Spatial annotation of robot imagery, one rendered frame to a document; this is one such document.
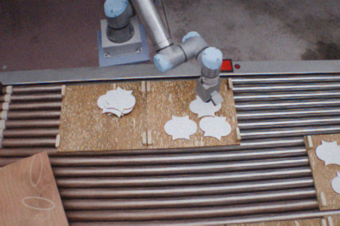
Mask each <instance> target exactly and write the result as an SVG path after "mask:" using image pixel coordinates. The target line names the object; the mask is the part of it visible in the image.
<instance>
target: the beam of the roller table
mask: <svg viewBox="0 0 340 226"><path fill-rule="evenodd" d="M235 64H239V65H240V69H235V68H234V65H235ZM201 68H202V66H201V64H200V63H197V62H196V63H183V64H181V65H179V66H177V67H175V68H173V69H171V70H169V71H167V72H165V73H163V72H160V71H159V70H158V69H157V67H156V65H155V64H135V65H130V66H98V67H81V68H67V69H43V70H23V71H8V72H0V82H1V83H2V84H3V86H4V87H7V86H35V85H49V84H64V83H94V82H110V81H141V80H162V79H190V78H200V75H201ZM233 69H234V72H228V73H220V75H219V77H220V78H222V77H268V76H283V75H292V76H298V75H339V74H340V60H305V61H296V60H291V61H245V62H243V61H233Z"/></svg>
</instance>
